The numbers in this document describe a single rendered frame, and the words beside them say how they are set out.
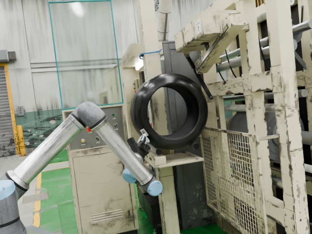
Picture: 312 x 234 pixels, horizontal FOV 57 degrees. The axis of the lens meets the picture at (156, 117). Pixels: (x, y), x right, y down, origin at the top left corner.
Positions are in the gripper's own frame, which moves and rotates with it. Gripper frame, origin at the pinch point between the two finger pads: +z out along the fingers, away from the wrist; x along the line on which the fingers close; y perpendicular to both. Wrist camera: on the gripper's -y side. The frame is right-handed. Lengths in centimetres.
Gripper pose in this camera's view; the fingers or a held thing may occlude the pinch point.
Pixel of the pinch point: (143, 134)
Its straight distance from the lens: 201.6
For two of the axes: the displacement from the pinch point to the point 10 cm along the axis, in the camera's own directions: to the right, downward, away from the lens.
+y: 6.8, 6.5, 3.5
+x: 6.9, -3.9, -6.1
